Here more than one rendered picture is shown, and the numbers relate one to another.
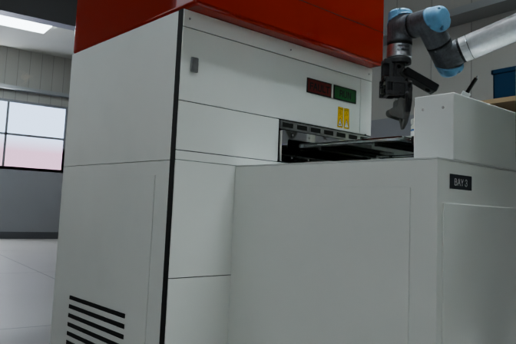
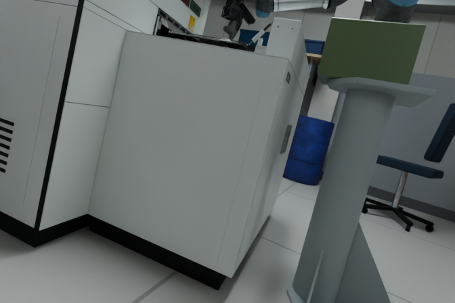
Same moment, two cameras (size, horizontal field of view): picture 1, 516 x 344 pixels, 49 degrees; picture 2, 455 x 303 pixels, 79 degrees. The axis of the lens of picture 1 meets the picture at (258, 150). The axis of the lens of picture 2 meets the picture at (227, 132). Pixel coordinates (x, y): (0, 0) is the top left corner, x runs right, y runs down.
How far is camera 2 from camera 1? 47 cm
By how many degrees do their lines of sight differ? 32
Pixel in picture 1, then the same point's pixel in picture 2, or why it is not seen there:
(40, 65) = not seen: outside the picture
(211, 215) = (103, 61)
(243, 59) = not seen: outside the picture
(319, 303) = (182, 135)
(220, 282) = (102, 111)
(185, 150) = (92, 3)
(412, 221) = (261, 95)
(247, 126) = (139, 3)
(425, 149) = (273, 52)
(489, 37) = (291, 1)
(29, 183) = not seen: outside the picture
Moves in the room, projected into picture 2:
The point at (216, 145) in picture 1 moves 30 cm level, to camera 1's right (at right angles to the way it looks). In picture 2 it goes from (116, 9) to (193, 38)
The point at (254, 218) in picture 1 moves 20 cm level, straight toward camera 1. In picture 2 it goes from (137, 71) to (150, 71)
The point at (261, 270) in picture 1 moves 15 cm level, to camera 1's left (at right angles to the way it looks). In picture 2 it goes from (138, 108) to (93, 99)
